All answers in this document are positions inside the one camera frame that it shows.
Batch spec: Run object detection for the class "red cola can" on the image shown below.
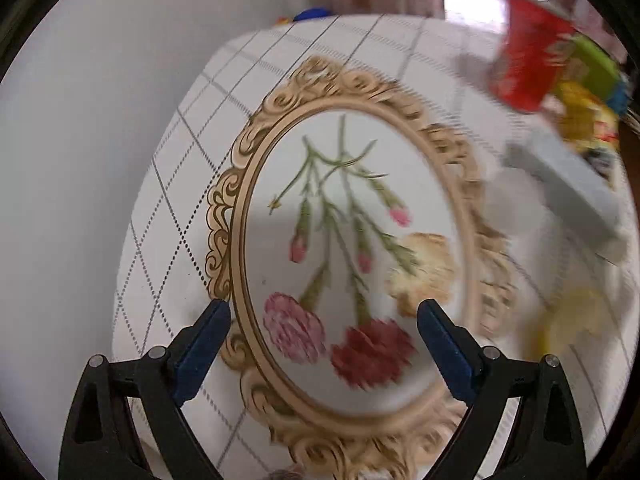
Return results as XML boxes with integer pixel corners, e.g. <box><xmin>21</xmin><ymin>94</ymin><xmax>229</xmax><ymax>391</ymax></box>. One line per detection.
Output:
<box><xmin>488</xmin><ymin>0</ymin><xmax>575</xmax><ymax>113</ymax></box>

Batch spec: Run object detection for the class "grey white long box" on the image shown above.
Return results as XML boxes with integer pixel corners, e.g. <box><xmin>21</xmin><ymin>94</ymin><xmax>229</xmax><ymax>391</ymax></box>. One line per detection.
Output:
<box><xmin>504</xmin><ymin>134</ymin><xmax>628</xmax><ymax>264</ymax></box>

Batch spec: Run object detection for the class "yellow snack bag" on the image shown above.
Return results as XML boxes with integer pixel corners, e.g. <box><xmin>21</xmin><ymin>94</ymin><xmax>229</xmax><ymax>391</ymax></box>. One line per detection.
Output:
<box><xmin>556</xmin><ymin>80</ymin><xmax>620</xmax><ymax>179</ymax></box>

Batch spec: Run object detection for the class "blue yellow toy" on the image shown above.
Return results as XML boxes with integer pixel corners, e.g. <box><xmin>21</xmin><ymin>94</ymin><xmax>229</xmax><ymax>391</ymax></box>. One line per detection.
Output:
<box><xmin>276</xmin><ymin>6</ymin><xmax>332</xmax><ymax>25</ymax></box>

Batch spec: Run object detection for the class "green tissue box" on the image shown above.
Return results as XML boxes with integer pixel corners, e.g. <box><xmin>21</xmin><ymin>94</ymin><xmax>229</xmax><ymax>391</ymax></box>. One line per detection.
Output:
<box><xmin>565</xmin><ymin>35</ymin><xmax>620</xmax><ymax>101</ymax></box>

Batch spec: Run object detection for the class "floral white tablecloth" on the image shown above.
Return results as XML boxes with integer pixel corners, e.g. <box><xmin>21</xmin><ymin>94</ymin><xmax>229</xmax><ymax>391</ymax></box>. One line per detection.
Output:
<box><xmin>113</xmin><ymin>15</ymin><xmax>639</xmax><ymax>479</ymax></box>

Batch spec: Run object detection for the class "yellow wrapper with bread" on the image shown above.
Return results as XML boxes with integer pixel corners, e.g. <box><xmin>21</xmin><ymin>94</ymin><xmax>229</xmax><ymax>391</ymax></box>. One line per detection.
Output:
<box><xmin>513</xmin><ymin>286</ymin><xmax>617</xmax><ymax>361</ymax></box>

